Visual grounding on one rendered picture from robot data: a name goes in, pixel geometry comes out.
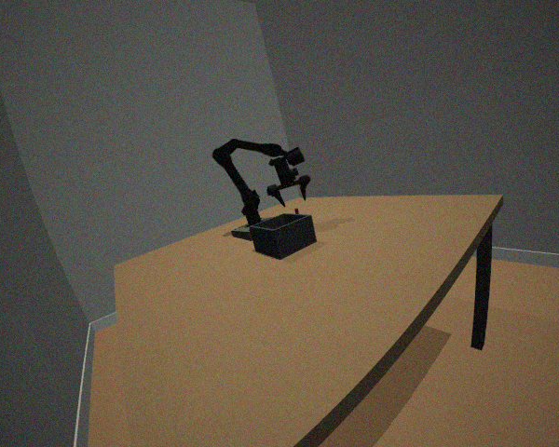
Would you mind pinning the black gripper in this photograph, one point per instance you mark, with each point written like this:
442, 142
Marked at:
274, 190

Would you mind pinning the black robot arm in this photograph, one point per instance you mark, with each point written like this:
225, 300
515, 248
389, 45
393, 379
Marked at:
249, 197

